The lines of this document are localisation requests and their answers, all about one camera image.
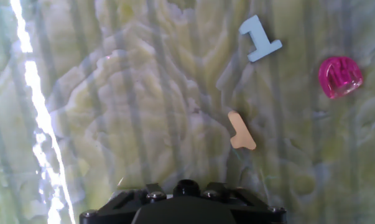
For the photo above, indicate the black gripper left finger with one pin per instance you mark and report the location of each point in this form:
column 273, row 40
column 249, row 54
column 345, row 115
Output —
column 125, row 202

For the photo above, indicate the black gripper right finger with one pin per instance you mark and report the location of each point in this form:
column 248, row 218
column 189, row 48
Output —
column 246, row 202

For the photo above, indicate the black drawer knob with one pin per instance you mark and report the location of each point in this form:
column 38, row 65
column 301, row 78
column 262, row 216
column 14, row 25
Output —
column 187, row 188

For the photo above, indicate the tan wooden angled piece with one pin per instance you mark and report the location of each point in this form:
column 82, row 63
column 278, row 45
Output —
column 241, row 133

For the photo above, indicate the green marble pattern mat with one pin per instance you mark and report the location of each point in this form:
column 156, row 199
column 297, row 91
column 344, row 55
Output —
column 159, row 93

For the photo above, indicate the pink translucent plastic block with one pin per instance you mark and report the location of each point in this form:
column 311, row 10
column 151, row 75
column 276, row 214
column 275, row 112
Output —
column 339, row 77

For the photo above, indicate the light blue number one block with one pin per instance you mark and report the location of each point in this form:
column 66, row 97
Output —
column 260, row 40

